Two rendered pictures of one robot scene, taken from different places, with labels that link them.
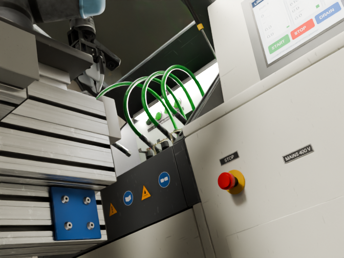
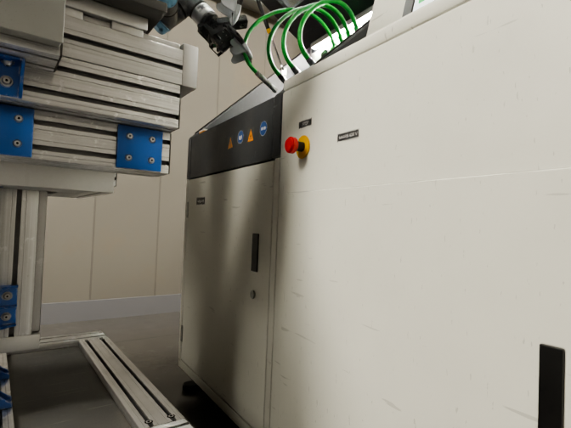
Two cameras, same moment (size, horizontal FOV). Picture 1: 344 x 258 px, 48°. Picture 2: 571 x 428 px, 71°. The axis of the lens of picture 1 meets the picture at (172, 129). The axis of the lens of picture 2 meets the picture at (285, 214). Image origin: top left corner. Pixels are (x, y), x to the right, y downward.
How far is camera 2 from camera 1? 0.39 m
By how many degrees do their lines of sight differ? 30
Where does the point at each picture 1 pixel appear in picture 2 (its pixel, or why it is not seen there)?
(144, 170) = (253, 115)
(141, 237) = (242, 173)
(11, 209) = (78, 137)
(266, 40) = not seen: outside the picture
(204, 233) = (276, 185)
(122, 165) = not seen: hidden behind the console
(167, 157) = (268, 108)
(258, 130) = (330, 102)
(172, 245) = (257, 188)
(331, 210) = (352, 196)
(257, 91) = (340, 59)
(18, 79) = (46, 41)
